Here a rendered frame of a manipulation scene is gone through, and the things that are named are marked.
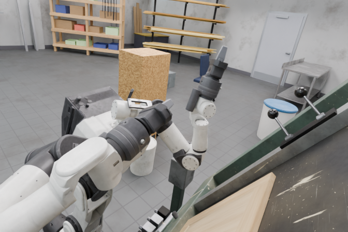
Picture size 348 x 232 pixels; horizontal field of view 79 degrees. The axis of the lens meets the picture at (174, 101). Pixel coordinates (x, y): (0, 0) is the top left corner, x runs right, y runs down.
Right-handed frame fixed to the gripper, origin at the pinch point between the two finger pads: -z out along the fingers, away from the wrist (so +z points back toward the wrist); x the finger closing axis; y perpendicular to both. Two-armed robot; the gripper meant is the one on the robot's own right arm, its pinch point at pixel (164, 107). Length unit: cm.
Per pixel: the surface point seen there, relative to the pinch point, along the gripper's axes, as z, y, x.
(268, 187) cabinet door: -5.9, 35.6, -13.4
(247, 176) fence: -16.3, 43.6, 2.8
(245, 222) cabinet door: 8.2, 32.6, -13.8
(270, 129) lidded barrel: -230, 172, 131
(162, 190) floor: -40, 104, 151
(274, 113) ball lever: -31.0, 25.9, -11.0
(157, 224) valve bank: 9, 55, 49
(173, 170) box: -20, 48, 60
